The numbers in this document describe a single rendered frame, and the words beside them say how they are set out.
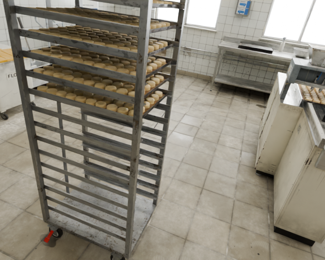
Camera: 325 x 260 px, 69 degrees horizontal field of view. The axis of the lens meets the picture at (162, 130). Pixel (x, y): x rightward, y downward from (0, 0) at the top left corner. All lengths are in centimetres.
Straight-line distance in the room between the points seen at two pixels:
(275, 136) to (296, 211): 75
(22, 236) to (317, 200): 203
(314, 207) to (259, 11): 408
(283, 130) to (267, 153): 29
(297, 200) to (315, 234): 31
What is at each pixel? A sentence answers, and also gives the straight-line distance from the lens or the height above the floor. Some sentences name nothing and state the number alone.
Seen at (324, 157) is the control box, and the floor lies 79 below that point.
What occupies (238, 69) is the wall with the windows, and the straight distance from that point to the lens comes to 551.
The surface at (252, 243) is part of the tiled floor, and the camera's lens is 209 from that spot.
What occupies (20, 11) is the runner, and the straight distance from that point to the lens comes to 125.
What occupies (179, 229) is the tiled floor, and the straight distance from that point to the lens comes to 198.
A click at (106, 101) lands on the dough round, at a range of 119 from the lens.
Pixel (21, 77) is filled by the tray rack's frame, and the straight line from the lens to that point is 131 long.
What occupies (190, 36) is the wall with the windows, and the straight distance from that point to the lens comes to 557.
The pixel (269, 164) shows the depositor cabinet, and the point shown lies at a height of 20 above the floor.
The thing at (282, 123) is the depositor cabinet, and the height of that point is 66.
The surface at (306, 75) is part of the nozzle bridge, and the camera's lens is 240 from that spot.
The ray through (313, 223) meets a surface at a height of 24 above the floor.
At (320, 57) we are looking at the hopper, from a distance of 235.
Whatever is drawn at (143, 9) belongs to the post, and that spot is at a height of 148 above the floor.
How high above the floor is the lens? 153
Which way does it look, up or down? 29 degrees down
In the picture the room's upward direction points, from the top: 8 degrees clockwise
